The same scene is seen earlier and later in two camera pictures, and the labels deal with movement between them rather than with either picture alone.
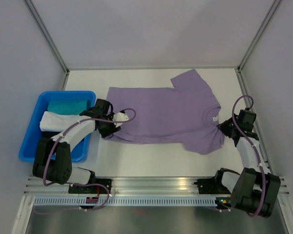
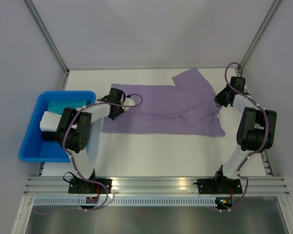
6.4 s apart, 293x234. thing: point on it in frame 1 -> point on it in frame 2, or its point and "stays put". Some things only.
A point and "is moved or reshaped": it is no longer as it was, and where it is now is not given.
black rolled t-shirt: x=49 y=134 stays put
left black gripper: x=113 y=129 -> x=113 y=116
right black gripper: x=222 y=127 -> x=218 y=98
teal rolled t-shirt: x=71 y=107 stays put
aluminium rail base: x=157 y=186 stays put
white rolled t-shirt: x=52 y=122 stays put
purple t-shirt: x=189 y=115 is moved or reshaped
